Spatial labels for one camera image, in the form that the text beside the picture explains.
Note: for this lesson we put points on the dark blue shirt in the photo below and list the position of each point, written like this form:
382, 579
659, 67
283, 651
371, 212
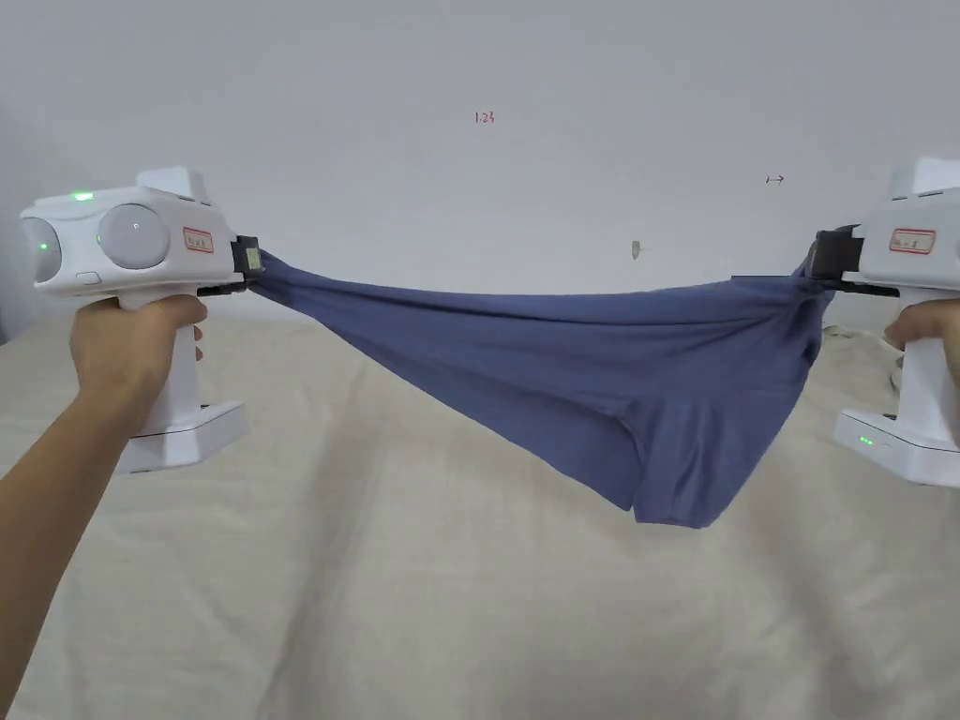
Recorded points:
525, 375

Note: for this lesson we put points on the person's right hand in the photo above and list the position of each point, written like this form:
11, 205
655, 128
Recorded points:
926, 326

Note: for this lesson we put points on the person's left hand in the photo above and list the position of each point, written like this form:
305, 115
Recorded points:
124, 345

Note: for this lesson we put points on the bed with beige sheet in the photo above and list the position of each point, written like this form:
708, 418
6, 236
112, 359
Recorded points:
375, 600

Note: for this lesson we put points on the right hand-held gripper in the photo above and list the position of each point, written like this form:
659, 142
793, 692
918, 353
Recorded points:
911, 247

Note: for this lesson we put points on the person's left forearm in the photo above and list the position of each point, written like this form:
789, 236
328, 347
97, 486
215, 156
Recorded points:
52, 495

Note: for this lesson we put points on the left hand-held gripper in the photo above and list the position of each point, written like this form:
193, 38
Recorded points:
161, 225

